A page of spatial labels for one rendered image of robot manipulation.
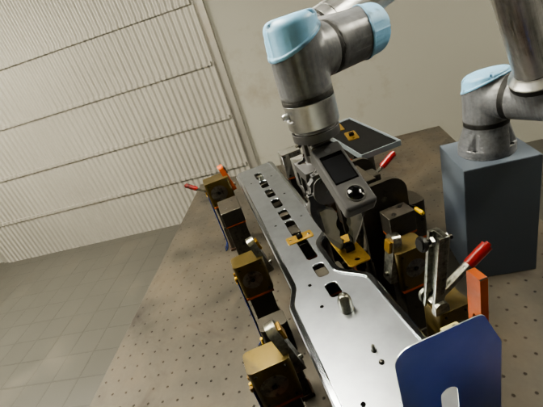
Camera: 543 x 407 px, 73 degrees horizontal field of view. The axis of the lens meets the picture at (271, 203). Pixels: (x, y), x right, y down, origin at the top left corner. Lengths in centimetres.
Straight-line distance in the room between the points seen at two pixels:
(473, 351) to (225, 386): 92
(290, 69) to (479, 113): 74
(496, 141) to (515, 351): 55
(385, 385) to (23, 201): 411
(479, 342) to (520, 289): 94
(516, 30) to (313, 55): 55
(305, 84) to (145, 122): 305
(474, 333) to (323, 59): 36
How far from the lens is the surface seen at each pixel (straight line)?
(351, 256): 63
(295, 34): 50
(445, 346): 41
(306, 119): 52
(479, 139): 118
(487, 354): 46
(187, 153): 348
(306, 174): 57
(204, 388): 129
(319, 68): 51
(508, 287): 137
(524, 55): 100
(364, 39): 57
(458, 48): 342
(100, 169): 387
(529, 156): 121
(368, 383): 78
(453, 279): 80
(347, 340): 84
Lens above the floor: 164
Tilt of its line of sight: 27 degrees down
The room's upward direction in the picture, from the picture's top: 19 degrees counter-clockwise
